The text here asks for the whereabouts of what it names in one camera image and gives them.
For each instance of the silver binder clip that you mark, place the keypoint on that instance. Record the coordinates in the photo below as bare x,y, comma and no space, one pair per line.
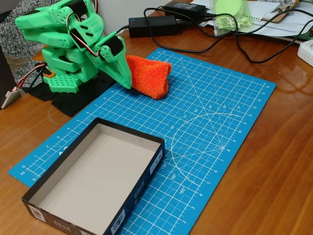
283,6

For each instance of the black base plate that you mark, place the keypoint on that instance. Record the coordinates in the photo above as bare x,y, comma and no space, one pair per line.
73,105

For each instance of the green transparent plastic container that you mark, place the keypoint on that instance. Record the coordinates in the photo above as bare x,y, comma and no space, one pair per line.
232,24

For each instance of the blue cutting mat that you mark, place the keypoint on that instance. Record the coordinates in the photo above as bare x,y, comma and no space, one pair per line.
207,98

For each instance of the green 3D-printed robot arm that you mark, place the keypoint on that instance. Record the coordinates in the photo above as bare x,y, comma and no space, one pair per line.
36,22

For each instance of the green gripper, black servo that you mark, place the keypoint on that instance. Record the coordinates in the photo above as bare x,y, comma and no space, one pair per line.
117,64

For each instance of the cardboard box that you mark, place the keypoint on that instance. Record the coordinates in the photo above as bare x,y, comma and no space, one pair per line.
93,176

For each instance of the white plastic device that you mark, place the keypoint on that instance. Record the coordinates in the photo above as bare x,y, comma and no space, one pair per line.
306,52

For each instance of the light green round sheet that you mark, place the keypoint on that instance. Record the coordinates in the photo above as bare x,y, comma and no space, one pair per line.
227,6

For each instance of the grey patterned fabric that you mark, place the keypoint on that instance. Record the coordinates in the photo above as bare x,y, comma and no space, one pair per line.
9,31

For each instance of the orange fuzzy sock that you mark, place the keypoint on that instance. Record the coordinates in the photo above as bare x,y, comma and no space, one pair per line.
151,76

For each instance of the slim black power adapter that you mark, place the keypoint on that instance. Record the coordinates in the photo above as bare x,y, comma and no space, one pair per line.
185,7

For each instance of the large black power adapter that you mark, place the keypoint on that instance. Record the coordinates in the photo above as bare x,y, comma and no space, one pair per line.
154,27

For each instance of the white paper sheets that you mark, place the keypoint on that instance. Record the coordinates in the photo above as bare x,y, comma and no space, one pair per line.
281,30

